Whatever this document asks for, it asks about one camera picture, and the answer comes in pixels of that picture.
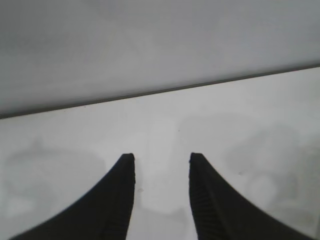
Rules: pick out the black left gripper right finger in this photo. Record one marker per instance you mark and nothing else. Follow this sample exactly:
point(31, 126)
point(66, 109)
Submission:
point(215, 210)

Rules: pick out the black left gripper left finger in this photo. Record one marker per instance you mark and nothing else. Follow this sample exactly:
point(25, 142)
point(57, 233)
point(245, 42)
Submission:
point(110, 205)

